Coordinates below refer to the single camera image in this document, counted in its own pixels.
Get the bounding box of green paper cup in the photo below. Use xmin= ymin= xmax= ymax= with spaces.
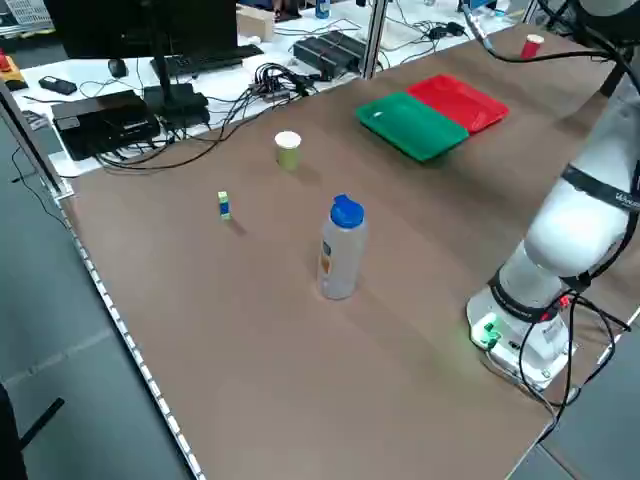
xmin=274 ymin=131 xmax=303 ymax=174

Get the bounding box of red paper cup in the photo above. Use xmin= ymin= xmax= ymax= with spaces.
xmin=519 ymin=33 xmax=545 ymax=61

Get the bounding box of green plastic tray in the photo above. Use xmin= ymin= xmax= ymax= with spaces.
xmin=354 ymin=91 xmax=471 ymax=164

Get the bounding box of red plastic tray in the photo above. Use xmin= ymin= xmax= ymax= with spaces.
xmin=405 ymin=73 xmax=510 ymax=135

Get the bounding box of clear bottle with blue cap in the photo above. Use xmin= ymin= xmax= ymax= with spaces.
xmin=316 ymin=194 xmax=369 ymax=301

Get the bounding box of black ribbed power unit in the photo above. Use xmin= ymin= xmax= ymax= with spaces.
xmin=319 ymin=30 xmax=370 ymax=57
xmin=293 ymin=38 xmax=362 ymax=80

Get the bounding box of black keyboard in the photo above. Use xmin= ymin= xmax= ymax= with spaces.
xmin=162 ymin=43 xmax=265 ymax=77

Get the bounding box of brown cardboard box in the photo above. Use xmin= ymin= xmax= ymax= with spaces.
xmin=235 ymin=5 xmax=276 ymax=43

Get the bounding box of black power adapter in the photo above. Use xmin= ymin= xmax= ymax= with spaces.
xmin=429 ymin=22 xmax=466 ymax=40

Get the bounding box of flat black electronics box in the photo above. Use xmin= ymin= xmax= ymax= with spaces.
xmin=51 ymin=89 xmax=162 ymax=162

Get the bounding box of black computer monitor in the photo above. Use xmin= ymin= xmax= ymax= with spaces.
xmin=49 ymin=0 xmax=239 ymax=129

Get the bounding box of small black handheld device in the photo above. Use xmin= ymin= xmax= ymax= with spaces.
xmin=38 ymin=75 xmax=78 ymax=96

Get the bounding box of red emergency stop button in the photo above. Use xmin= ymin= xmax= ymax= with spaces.
xmin=0 ymin=49 xmax=24 ymax=89

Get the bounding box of white plastic crate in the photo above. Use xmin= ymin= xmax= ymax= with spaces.
xmin=0 ymin=0 xmax=54 ymax=37

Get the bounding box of black desk cable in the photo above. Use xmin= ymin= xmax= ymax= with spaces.
xmin=94 ymin=84 xmax=261 ymax=171

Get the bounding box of black cable hub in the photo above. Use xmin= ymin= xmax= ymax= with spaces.
xmin=248 ymin=74 xmax=294 ymax=101

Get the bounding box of aluminium frame post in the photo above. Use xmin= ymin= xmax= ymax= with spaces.
xmin=0 ymin=79 xmax=74 ymax=202
xmin=357 ymin=0 xmax=389 ymax=79

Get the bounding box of black arm base cable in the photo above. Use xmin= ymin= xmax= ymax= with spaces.
xmin=518 ymin=234 xmax=634 ymax=419

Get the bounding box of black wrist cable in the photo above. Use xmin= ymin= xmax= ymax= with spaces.
xmin=462 ymin=4 xmax=631 ymax=69

